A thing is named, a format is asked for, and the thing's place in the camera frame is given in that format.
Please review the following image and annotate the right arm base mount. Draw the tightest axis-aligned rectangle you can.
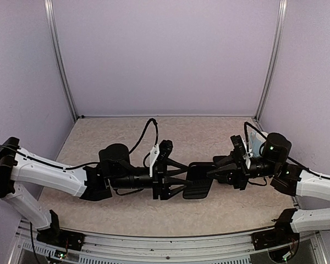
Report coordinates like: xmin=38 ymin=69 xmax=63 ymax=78
xmin=251 ymin=208 xmax=300 ymax=250

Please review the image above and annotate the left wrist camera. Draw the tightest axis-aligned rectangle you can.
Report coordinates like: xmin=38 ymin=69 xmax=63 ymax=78
xmin=149 ymin=140 xmax=173 ymax=178

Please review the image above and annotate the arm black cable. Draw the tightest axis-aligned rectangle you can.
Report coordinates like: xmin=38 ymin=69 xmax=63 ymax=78
xmin=0 ymin=118 xmax=159 ymax=171
xmin=243 ymin=122 xmax=330 ymax=182

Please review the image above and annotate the aluminium frame post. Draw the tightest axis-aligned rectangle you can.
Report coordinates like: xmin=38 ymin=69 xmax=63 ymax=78
xmin=44 ymin=0 xmax=79 ymax=122
xmin=254 ymin=0 xmax=288 ymax=123

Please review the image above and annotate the right aluminium frame post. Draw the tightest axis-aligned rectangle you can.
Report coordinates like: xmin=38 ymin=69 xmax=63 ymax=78
xmin=254 ymin=0 xmax=288 ymax=123

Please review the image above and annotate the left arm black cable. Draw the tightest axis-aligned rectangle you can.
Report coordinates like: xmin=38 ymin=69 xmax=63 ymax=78
xmin=0 ymin=118 xmax=159 ymax=171

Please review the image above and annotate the blue cup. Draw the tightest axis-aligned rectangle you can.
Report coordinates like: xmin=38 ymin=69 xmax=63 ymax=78
xmin=249 ymin=131 xmax=266 ymax=157

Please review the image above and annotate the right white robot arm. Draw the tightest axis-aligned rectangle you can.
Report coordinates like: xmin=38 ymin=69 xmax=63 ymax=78
xmin=207 ymin=133 xmax=330 ymax=244

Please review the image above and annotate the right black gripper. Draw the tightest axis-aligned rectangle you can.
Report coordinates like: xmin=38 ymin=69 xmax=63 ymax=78
xmin=207 ymin=149 xmax=280 ymax=190

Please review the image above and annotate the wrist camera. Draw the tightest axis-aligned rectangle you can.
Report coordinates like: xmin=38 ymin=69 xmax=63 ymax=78
xmin=230 ymin=135 xmax=252 ymax=169
xmin=149 ymin=140 xmax=173 ymax=178

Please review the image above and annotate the front aluminium rail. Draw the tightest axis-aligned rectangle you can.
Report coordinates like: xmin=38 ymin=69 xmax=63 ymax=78
xmin=9 ymin=218 xmax=329 ymax=264

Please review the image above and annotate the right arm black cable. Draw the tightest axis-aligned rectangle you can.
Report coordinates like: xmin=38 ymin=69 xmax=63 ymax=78
xmin=243 ymin=122 xmax=330 ymax=182

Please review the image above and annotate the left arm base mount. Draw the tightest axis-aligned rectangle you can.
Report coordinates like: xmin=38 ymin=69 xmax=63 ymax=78
xmin=36 ymin=210 xmax=85 ymax=251

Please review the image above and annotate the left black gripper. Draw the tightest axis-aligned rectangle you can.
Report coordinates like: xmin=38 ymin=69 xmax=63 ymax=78
xmin=110 ymin=159 xmax=193 ymax=200

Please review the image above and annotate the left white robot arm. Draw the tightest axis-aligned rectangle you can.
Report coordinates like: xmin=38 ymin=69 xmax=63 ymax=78
xmin=0 ymin=137 xmax=192 ymax=245

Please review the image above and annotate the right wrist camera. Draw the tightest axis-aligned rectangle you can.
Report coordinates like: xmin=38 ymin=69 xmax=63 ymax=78
xmin=230 ymin=135 xmax=252 ymax=169

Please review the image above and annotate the left aluminium frame post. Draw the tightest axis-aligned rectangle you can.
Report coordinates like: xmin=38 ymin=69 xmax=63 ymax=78
xmin=44 ymin=0 xmax=79 ymax=122

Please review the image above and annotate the black phone case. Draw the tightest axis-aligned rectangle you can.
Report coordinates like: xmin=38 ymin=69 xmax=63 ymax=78
xmin=183 ymin=162 xmax=215 ymax=200

